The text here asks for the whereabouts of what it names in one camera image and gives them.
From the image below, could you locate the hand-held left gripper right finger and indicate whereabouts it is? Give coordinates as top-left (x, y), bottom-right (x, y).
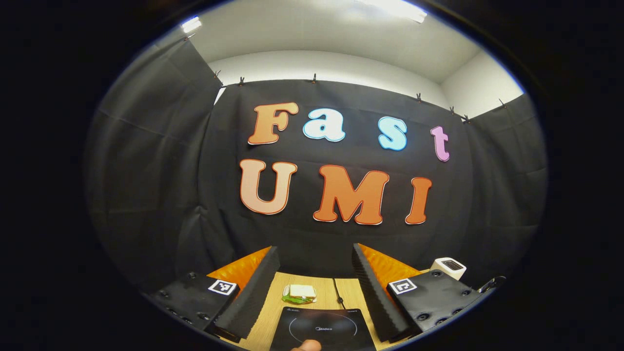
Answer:
top-left (352, 243), bottom-right (488, 343)

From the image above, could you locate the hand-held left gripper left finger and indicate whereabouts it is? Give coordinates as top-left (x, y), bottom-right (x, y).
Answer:
top-left (146, 245), bottom-right (282, 344)

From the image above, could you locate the black induction cooktop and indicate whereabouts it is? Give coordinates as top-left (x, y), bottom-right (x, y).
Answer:
top-left (270, 306), bottom-right (377, 351)

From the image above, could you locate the sandwich with lettuce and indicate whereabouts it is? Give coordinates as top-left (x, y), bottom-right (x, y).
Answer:
top-left (283, 284), bottom-right (317, 305)

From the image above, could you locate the white toaster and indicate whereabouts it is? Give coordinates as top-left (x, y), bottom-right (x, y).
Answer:
top-left (430, 257), bottom-right (467, 281)

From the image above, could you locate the black backdrop cloth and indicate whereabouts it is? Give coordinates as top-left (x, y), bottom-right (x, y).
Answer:
top-left (84, 37), bottom-right (549, 293)

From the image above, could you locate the wide ceiling light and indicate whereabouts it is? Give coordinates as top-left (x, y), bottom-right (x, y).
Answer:
top-left (358, 0), bottom-right (429, 24)

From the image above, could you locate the black cable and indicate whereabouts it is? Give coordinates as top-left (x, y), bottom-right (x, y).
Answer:
top-left (332, 278), bottom-right (346, 310)

